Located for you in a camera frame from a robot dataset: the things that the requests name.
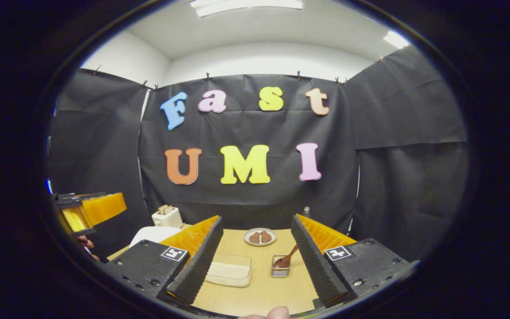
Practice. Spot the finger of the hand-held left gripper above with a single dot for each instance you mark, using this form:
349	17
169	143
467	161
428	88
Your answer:
104	208

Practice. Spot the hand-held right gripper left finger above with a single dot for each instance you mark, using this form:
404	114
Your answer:
202	261

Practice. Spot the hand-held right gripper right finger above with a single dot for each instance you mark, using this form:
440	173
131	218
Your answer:
314	261

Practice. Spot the brown wooden spoon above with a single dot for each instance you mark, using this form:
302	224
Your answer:
287	258

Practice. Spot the clear box of rice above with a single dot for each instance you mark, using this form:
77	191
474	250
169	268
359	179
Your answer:
230	270

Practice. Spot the white rice cooker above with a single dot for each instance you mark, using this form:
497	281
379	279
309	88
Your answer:
153	235

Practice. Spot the clear water bottle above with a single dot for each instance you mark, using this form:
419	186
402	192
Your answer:
307	212

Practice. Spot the white toaster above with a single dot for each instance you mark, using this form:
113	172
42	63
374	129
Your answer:
168	219

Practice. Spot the brown meat piece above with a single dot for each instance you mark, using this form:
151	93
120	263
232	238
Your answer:
266	236
254	238

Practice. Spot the white round plate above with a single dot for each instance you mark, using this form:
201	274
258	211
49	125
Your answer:
259	244

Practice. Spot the black backdrop cloth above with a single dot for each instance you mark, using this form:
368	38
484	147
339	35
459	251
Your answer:
259	199

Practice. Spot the long ceiling light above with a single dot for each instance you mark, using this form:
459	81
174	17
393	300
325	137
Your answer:
246	5

